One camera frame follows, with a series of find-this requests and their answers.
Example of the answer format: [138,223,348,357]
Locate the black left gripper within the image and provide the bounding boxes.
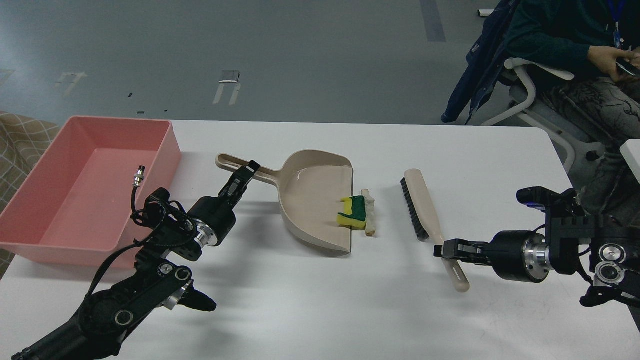
[187,161,261,247]

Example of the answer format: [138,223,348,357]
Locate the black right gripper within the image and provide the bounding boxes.
[433,230,550,284]

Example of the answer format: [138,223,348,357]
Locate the beige plastic dustpan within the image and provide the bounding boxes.
[215,150,355,258]

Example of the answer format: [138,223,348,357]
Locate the beige hand brush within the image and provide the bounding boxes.
[400,168,471,293]

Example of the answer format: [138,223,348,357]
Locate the white foam strip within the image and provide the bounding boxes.
[360,189,377,237]

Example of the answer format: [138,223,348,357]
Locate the yellow green sponge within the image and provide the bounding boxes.
[336,195,367,230]

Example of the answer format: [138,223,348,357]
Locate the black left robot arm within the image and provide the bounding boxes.
[13,161,261,360]

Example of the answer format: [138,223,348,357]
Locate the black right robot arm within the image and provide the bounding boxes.
[434,186,640,308]

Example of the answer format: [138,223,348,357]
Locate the pink plastic bin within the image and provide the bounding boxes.
[0,116,182,267]

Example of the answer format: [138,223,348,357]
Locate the white office chair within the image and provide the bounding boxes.
[480,57,604,173]

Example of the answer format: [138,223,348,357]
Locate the dark blue hanging jacket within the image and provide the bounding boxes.
[440,0,521,125]

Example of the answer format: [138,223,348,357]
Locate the seated person dark clothes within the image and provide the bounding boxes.
[505,0,639,218]

